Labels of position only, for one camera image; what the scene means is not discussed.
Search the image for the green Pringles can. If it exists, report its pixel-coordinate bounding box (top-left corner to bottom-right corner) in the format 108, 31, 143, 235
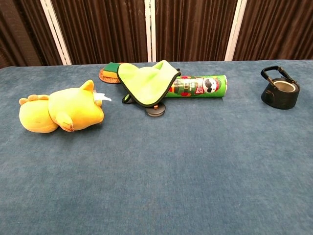
164, 74, 228, 98

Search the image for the green microfibre cloth black trim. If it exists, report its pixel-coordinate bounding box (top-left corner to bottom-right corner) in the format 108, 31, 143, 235
116, 60, 182, 108

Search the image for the round brown woven coaster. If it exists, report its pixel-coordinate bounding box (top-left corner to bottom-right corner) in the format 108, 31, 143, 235
98, 68, 122, 84

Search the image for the blue table cover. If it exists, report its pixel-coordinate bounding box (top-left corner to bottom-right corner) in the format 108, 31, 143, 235
0, 59, 313, 235

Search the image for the dark brown curtain panel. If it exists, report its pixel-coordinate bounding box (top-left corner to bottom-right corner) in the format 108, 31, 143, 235
155, 0, 238, 62
51, 0, 149, 66
0, 0, 66, 70
233, 0, 313, 61

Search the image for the white partition post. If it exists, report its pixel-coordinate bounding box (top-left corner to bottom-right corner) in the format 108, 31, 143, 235
144, 0, 157, 63
224, 0, 247, 61
40, 0, 73, 66

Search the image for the green and yellow sponge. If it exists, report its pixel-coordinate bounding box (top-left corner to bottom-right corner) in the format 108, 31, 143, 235
104, 62, 123, 79

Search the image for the yellow plush toy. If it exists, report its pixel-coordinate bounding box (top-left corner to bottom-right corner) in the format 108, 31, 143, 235
19, 79, 112, 134

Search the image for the black teapot with handle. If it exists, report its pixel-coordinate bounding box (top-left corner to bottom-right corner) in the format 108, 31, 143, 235
260, 66, 301, 110

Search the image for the black teapot lid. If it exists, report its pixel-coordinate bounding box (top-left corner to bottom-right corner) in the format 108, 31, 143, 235
145, 102, 167, 118

